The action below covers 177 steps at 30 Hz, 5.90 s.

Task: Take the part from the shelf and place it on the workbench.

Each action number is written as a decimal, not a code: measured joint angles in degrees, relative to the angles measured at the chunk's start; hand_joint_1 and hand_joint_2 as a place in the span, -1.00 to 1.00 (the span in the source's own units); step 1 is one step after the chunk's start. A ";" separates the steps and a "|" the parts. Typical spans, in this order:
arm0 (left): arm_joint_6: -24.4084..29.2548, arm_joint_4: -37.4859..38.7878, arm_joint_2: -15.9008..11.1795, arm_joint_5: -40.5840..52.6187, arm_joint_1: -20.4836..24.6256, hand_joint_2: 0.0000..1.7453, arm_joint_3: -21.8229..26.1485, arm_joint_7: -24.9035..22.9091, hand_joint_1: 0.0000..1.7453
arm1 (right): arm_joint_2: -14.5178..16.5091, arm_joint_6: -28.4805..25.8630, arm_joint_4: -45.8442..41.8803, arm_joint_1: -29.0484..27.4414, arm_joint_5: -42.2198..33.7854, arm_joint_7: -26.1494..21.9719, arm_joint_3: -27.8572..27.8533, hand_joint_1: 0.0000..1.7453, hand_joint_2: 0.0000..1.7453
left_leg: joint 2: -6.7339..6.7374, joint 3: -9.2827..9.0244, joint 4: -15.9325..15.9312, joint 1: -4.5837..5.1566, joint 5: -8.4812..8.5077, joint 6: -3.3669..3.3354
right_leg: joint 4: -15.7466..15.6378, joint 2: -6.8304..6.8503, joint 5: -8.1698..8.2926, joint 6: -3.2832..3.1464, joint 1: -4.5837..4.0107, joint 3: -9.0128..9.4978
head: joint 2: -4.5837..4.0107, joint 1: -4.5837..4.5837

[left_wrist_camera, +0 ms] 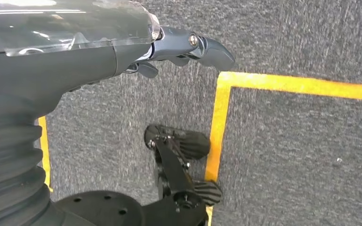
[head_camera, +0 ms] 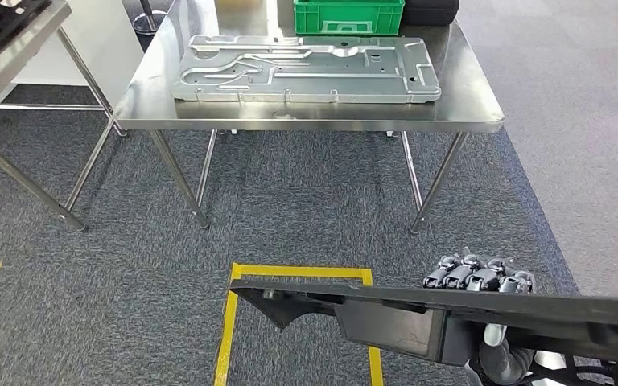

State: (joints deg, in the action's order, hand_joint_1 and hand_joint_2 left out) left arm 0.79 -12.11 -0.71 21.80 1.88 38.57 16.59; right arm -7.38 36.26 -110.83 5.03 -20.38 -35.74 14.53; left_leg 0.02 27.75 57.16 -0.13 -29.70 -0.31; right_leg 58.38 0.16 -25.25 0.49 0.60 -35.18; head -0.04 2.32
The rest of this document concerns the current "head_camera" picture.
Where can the stainless steel workbench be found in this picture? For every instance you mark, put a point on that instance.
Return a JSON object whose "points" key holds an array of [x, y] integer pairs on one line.
{"points": [[16, 48], [463, 106]]}

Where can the black plastic frame part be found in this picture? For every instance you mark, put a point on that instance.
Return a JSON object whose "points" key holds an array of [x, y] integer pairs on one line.
{"points": [[0, 21], [394, 325]]}

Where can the stamped grey metal plate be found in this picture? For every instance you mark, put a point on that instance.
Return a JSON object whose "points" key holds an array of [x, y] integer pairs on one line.
{"points": [[309, 80]]}

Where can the black zip case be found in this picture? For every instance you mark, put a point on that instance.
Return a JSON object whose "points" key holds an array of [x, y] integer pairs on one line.
{"points": [[429, 13]]}

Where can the yellow floor tape square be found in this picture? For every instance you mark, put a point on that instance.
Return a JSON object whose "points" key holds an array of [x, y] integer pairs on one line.
{"points": [[298, 271]]}

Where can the green plastic crate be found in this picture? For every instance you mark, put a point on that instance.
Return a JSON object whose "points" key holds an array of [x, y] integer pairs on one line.
{"points": [[346, 16]]}

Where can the chrome stanchion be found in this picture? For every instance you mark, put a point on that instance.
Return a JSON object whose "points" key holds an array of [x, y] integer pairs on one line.
{"points": [[149, 24]]}

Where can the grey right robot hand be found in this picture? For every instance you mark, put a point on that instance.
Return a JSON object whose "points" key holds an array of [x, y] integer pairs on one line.
{"points": [[469, 274]]}

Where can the white cabinet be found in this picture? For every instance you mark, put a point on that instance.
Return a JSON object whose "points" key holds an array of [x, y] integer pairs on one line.
{"points": [[106, 42]]}

